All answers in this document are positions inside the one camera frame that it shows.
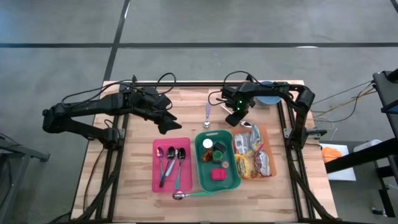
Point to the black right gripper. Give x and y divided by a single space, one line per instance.
241 102

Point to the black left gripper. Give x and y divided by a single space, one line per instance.
158 113

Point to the pink translucent plastic bin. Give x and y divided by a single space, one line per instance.
186 174

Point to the small round clear cup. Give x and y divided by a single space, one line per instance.
225 164

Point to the teal plastic bin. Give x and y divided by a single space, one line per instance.
205 180

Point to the red ramen noodle pack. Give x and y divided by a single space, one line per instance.
263 163

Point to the orange translucent plastic bin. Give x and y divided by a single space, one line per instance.
273 161

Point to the red spice box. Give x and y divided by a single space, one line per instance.
218 175

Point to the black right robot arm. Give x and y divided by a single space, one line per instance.
298 99

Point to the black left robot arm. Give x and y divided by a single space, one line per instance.
93 107

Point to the black table clamp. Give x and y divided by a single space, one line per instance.
134 78
248 77

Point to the blue bowl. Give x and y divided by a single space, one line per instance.
267 100

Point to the red blue snack packet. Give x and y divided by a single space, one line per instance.
257 137

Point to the white-lidded spice jar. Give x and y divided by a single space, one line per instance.
207 143

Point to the brown snack packet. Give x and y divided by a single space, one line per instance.
207 156

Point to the yellow ramen noodle pack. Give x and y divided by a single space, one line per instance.
245 165

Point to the orange cloth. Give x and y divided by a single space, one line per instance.
331 154

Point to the white paper sheet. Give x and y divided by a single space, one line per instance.
345 171

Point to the black metal stand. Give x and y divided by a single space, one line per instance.
357 157

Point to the white plastic tub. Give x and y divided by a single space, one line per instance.
367 145

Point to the grey metal stand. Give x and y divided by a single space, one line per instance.
25 151

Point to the black desk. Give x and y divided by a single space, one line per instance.
388 90

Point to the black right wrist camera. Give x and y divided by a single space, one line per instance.
236 119

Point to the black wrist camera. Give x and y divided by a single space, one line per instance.
163 101
236 119

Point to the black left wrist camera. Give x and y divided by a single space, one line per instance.
163 101

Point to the black aluminium table frame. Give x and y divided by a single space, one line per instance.
202 84

